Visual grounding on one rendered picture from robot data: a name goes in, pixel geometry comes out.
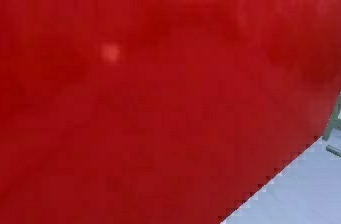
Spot red apple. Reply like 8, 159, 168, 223
0, 0, 341, 224

